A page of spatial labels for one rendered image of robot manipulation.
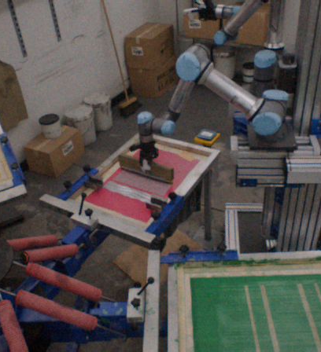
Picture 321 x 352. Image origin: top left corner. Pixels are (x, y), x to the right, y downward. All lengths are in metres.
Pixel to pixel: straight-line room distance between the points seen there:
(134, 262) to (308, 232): 1.26
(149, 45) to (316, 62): 3.27
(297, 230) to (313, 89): 0.96
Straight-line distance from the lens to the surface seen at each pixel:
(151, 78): 5.25
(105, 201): 2.16
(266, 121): 1.79
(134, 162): 2.28
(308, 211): 2.57
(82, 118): 4.34
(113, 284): 2.99
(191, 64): 1.77
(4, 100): 3.94
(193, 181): 2.16
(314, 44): 2.03
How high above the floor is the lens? 2.31
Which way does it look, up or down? 37 degrees down
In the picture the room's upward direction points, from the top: 6 degrees counter-clockwise
